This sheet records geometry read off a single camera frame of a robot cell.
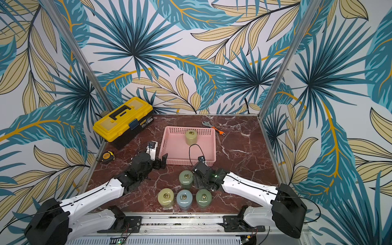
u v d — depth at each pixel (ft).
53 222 1.29
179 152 3.42
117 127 2.95
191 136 3.21
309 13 2.31
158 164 2.42
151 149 2.27
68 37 2.51
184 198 2.40
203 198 2.40
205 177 1.99
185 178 2.62
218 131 3.58
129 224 2.37
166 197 2.40
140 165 2.00
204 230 2.41
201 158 2.42
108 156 3.04
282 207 1.32
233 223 2.41
